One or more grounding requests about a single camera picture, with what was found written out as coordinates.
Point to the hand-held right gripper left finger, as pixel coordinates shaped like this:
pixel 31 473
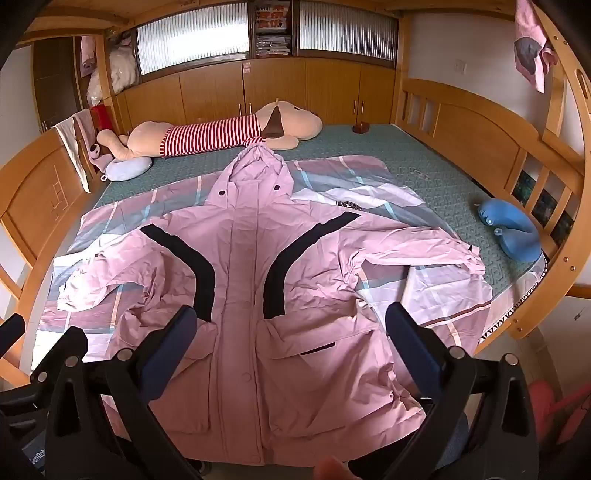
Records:
pixel 173 346

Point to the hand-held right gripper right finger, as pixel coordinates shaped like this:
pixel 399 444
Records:
pixel 413 346

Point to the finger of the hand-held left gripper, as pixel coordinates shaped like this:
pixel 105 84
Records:
pixel 44 369
pixel 11 330

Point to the pink jacket with black stripes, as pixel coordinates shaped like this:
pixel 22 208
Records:
pixel 244 286

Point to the person's right hand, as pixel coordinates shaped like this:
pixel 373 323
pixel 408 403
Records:
pixel 331 470

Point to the blue plush neck pillow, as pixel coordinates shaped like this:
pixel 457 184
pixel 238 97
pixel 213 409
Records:
pixel 512 235

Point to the pink slippers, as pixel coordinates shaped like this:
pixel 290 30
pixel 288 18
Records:
pixel 554 406

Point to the green patterned bed mat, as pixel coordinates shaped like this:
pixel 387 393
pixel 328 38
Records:
pixel 438 175

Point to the pink grey plaid bed sheet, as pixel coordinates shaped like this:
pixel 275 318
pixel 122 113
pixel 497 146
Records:
pixel 332 184

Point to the lavender neck pillow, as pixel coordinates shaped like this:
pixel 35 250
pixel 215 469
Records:
pixel 129 168

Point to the purple plush toy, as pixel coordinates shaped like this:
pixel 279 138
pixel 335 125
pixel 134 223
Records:
pixel 98 159

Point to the white hanging towel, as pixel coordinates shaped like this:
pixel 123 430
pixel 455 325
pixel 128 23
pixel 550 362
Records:
pixel 74 147

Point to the plush dog in striped shirt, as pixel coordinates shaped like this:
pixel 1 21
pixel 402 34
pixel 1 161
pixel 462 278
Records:
pixel 207 134

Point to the pink grey hanging towel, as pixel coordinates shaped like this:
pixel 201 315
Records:
pixel 87 127

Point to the small brown wooden box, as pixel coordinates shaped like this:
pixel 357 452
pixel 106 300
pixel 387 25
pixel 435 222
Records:
pixel 361 127

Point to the red cloth bag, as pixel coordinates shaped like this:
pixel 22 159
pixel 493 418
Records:
pixel 102 117

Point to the dark brown cabinet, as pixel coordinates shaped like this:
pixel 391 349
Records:
pixel 53 83

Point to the white stuffed plastic bag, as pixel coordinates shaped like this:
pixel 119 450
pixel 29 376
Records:
pixel 122 69

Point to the small pink hanging cloth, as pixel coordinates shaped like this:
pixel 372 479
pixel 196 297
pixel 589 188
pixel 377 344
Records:
pixel 87 55

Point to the frosted glass window panel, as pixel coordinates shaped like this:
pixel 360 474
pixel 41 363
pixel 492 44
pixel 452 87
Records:
pixel 346 32
pixel 194 41

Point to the stack of plastic-wrapped packages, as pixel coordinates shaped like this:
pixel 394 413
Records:
pixel 272 32

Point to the pink grey hanging garment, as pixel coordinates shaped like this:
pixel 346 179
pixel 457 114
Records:
pixel 526 27

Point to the wooden wall cabinets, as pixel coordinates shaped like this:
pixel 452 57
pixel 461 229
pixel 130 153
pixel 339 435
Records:
pixel 207 92

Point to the white wall socket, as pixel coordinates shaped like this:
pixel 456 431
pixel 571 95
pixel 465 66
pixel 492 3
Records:
pixel 459 66

